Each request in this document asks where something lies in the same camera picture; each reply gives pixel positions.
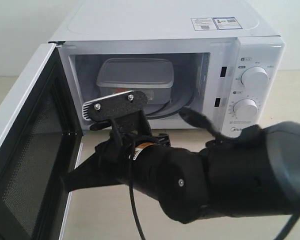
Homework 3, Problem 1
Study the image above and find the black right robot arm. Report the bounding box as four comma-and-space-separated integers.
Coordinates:
62, 107, 300, 224

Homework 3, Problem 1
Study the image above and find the lower white timer knob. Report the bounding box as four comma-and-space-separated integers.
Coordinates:
233, 98, 258, 119

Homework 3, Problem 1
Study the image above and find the blue white label sticker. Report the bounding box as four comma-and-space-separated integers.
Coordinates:
191, 16, 242, 31

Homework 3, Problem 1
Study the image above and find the white microwave oven body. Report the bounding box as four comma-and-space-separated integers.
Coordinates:
49, 0, 286, 137

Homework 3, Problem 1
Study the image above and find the glass turntable plate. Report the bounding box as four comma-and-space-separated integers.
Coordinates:
146, 81, 196, 120

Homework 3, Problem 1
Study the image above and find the upper white control knob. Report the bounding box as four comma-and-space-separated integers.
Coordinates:
241, 66, 269, 89

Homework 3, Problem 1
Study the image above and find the black turntable roller ring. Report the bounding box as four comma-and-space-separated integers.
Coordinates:
145, 99, 181, 118

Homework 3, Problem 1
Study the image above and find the white microwave door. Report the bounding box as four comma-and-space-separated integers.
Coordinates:
0, 43, 83, 240

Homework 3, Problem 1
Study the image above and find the white plastic lidded container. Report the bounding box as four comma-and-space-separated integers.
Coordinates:
96, 57, 175, 105

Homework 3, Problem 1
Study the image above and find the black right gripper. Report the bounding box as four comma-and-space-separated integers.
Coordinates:
61, 133, 171, 193

